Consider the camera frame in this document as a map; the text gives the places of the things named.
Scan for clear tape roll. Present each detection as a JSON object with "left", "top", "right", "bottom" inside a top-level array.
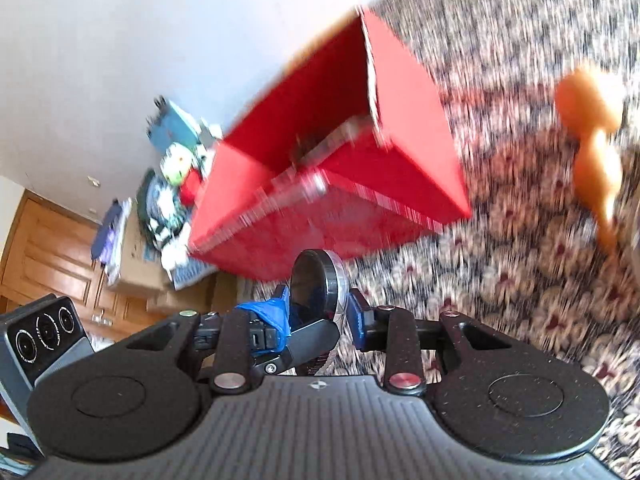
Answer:
[{"left": 321, "top": 250, "right": 349, "bottom": 321}]

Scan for black magnifier lens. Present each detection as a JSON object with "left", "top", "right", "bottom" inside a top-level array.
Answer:
[{"left": 249, "top": 249, "right": 344, "bottom": 376}]

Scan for wooden door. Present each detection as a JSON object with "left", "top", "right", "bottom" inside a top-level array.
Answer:
[{"left": 1, "top": 191, "right": 158, "bottom": 341}]

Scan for blue floral towel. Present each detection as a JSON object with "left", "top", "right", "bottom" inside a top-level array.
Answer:
[{"left": 169, "top": 257, "right": 218, "bottom": 290}]

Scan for brown cardboard boxes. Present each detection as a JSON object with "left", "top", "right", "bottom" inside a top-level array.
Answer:
[{"left": 107, "top": 217, "right": 238, "bottom": 314}]

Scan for red cardboard box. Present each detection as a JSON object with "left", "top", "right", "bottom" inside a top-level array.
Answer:
[{"left": 189, "top": 9, "right": 472, "bottom": 281}]

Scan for green frog plush toy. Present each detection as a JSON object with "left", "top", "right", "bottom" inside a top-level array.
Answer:
[{"left": 160, "top": 143, "right": 200, "bottom": 186}]

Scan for blue paper bag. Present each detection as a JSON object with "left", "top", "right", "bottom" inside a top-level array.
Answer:
[{"left": 146, "top": 96, "right": 208, "bottom": 154}]

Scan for patterned black white cloth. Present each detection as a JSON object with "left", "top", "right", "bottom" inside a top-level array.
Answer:
[{"left": 240, "top": 0, "right": 640, "bottom": 478}]

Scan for orange gourd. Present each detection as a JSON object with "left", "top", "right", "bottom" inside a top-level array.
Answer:
[{"left": 554, "top": 64, "right": 625, "bottom": 254}]

